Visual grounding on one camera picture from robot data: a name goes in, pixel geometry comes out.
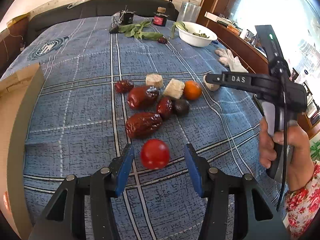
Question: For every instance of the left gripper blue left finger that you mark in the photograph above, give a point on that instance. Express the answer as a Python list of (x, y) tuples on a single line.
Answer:
[(64, 215)]

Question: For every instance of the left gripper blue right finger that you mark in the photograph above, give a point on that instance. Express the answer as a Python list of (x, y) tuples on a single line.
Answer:
[(254, 215)]

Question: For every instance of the orange tangerine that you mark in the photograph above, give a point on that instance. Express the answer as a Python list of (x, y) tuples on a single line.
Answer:
[(192, 90)]

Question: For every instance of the red cherry tomato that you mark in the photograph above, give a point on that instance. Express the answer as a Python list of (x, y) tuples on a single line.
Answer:
[(155, 154)]

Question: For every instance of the dark purple passion fruit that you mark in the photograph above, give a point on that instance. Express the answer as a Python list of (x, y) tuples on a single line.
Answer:
[(181, 107)]

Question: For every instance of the large red jujube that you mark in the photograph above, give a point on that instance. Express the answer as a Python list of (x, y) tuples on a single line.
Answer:
[(142, 125)]

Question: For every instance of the white yam chunk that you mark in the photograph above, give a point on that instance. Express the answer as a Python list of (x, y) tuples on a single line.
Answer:
[(174, 89)]

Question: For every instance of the small dark red jujube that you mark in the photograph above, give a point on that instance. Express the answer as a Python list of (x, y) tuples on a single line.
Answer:
[(164, 108)]

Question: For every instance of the big glossy red jujube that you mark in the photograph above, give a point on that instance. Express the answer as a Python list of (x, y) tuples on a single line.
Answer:
[(142, 97)]

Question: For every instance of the white round yam piece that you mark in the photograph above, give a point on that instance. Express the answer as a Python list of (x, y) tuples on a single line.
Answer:
[(155, 80)]

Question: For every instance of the floral sleeve forearm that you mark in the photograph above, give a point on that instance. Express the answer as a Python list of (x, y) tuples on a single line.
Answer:
[(303, 204)]

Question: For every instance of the white work glove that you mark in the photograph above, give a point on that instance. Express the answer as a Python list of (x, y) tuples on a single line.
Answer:
[(228, 60)]

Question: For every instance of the white bowl with leaves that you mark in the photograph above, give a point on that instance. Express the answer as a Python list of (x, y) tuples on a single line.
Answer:
[(193, 34)]

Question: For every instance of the brown wooden cabinet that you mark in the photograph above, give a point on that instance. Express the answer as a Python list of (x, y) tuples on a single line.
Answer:
[(296, 24)]

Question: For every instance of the clear glass jar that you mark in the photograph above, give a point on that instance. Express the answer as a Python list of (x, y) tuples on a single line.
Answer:
[(188, 12)]

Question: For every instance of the blue plaid tablecloth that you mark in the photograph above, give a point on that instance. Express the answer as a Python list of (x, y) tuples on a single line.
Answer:
[(80, 123)]

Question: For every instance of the lone red jujube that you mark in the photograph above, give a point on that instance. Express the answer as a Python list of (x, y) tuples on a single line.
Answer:
[(162, 40)]

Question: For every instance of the cardboard tray box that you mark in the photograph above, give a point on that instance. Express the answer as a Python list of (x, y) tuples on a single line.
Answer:
[(19, 92)]

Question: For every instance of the red labelled bottle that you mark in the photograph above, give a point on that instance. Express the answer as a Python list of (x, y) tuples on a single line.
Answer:
[(160, 18)]

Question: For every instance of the green leafy sprig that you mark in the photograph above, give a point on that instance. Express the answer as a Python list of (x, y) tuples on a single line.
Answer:
[(136, 30)]

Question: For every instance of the black leather sofa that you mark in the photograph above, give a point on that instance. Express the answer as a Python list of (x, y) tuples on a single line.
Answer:
[(94, 8)]

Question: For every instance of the black small device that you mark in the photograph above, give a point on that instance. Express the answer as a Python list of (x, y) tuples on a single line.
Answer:
[(125, 18)]

